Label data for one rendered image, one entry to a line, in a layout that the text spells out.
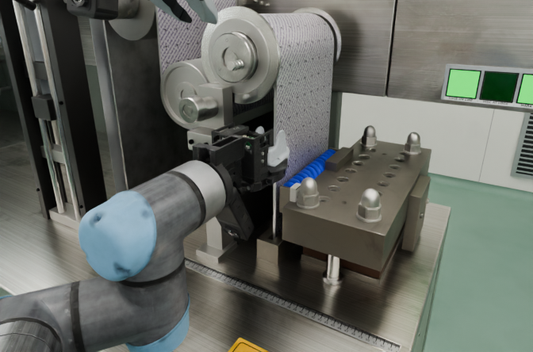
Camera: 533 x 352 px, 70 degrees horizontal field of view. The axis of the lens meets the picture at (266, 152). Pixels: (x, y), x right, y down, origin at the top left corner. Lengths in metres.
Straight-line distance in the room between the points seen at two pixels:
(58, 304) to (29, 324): 0.04
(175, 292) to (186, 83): 0.38
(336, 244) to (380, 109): 2.80
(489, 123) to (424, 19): 2.46
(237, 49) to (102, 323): 0.39
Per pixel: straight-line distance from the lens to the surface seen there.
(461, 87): 0.84
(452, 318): 2.08
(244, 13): 0.60
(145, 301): 0.44
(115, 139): 0.91
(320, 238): 0.60
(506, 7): 0.83
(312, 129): 0.75
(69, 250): 0.82
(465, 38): 0.84
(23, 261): 0.83
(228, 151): 0.48
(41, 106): 0.80
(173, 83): 0.72
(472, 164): 3.36
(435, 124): 3.29
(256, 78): 0.60
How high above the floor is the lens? 1.32
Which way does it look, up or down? 21 degrees down
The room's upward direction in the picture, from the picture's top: straight up
